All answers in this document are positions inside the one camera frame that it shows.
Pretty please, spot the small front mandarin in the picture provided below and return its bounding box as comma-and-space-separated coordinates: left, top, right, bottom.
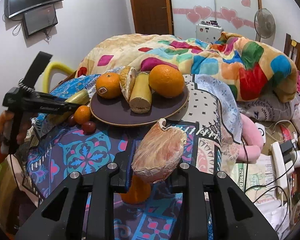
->
120, 175, 151, 205

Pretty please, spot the sugarcane piece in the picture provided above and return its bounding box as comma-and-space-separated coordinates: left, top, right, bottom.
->
46, 89, 90, 125
129, 73, 152, 114

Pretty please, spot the stickered orange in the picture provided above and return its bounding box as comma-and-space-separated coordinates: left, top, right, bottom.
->
96, 73, 122, 99

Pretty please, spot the pink plush toy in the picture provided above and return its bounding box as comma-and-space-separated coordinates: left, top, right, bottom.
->
237, 114, 264, 163

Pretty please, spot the dark red grape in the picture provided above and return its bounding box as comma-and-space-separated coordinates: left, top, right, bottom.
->
67, 115, 77, 127
82, 121, 96, 134

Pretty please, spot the brown wooden door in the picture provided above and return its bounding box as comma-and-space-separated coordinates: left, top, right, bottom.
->
130, 0, 174, 35

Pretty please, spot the small mandarin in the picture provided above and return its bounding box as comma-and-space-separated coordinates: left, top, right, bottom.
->
120, 175, 151, 205
74, 105, 91, 125

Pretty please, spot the white power strip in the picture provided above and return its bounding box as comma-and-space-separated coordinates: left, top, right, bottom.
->
271, 141, 288, 194

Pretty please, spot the wardrobe with heart decals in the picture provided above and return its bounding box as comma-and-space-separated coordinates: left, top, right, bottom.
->
171, 0, 260, 40

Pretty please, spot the dark purple round plate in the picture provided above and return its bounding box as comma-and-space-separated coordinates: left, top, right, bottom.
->
90, 73, 189, 127

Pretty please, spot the wooden headboard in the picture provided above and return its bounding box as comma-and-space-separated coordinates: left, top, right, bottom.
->
283, 34, 300, 71

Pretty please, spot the colourful patchwork blanket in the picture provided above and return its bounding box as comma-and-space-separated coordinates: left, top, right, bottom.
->
76, 32, 298, 102

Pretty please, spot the small black wall monitor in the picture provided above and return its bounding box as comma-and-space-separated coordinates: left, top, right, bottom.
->
22, 4, 58, 38

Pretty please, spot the hand with orange sleeve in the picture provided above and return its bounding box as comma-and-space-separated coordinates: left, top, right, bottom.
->
0, 110, 36, 145

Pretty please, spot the large orange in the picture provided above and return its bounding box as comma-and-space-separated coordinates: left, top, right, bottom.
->
148, 64, 185, 98

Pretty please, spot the pomelo segment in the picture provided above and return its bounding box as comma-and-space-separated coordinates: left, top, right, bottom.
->
119, 66, 136, 103
132, 118, 187, 184

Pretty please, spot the white small cabinet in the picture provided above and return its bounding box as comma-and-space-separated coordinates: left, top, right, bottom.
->
196, 21, 224, 43

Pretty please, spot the yellow foam tube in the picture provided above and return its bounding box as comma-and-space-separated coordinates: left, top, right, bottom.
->
42, 61, 75, 93

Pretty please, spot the standing electric fan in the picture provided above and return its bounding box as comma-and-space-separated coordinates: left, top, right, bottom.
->
254, 8, 276, 44

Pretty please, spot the small back mandarin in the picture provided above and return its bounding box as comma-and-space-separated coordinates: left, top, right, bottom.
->
74, 105, 91, 125

